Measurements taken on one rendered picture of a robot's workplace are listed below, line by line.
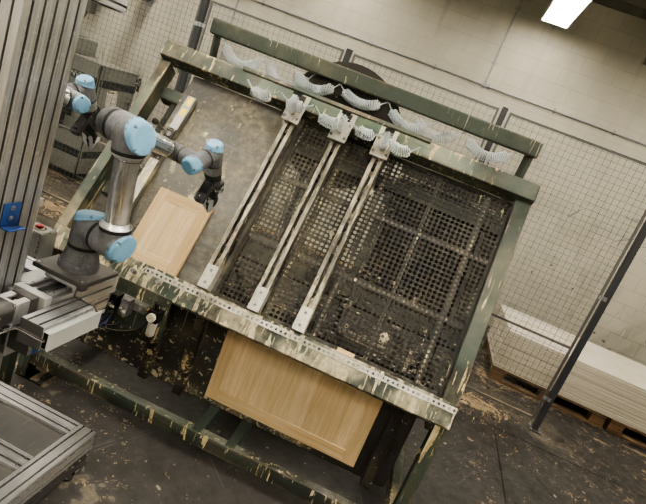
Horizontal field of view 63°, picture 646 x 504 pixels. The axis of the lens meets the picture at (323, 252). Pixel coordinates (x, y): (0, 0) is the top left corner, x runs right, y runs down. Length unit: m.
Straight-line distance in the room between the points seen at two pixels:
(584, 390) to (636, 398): 0.47
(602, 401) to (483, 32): 4.55
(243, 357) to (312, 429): 0.54
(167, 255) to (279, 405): 1.00
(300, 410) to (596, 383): 3.74
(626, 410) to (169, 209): 4.86
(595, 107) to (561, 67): 0.65
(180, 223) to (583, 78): 5.78
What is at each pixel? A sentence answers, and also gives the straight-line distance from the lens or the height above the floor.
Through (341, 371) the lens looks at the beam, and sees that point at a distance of 2.56.
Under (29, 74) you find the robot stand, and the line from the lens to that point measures 1.93.
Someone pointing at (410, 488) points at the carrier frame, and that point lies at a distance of 2.81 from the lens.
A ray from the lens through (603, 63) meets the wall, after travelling 7.61.
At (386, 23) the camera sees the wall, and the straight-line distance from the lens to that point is 7.58.
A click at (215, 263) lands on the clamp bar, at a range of 2.72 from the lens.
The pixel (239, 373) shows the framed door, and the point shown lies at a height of 0.46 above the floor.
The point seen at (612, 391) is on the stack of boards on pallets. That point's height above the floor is 0.41.
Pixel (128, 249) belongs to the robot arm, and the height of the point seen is 1.21.
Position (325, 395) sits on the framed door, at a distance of 2.88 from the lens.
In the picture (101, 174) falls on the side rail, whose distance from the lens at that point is 3.08.
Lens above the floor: 1.94
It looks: 14 degrees down
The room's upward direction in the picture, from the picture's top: 22 degrees clockwise
